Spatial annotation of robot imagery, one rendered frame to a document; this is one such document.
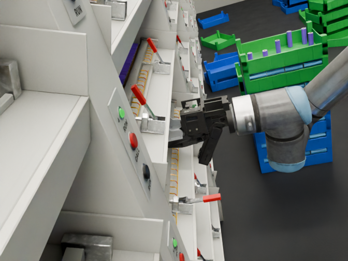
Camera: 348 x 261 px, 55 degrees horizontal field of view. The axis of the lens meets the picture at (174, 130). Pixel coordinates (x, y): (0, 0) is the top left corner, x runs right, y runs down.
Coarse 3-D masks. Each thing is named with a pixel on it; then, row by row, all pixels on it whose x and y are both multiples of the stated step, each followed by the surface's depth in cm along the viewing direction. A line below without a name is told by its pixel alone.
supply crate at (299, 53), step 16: (240, 48) 138; (256, 48) 139; (272, 48) 138; (288, 48) 134; (304, 48) 118; (320, 48) 118; (240, 64) 134; (256, 64) 122; (272, 64) 122; (288, 64) 121
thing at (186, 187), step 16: (176, 96) 104; (192, 96) 104; (176, 112) 103; (192, 144) 88; (176, 160) 82; (192, 160) 83; (176, 176) 77; (192, 176) 77; (176, 192) 72; (192, 192) 73; (192, 224) 65; (192, 240) 62; (192, 256) 59
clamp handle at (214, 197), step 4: (204, 196) 67; (208, 196) 66; (212, 196) 66; (216, 196) 66; (220, 196) 66; (184, 200) 67; (188, 200) 67; (192, 200) 67; (196, 200) 66; (200, 200) 66; (204, 200) 66; (208, 200) 66; (212, 200) 66
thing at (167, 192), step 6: (168, 150) 81; (168, 156) 79; (168, 162) 77; (168, 168) 75; (168, 174) 73; (168, 180) 72; (174, 180) 74; (168, 186) 70; (174, 186) 72; (168, 192) 68; (168, 198) 67; (168, 204) 65
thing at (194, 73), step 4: (192, 68) 173; (192, 72) 174; (196, 72) 174; (192, 76) 175; (196, 76) 175; (192, 80) 172; (196, 80) 172; (196, 84) 168; (192, 88) 159; (196, 88) 160; (192, 92) 159; (196, 92) 159; (196, 96) 156; (196, 100) 152; (196, 104) 149
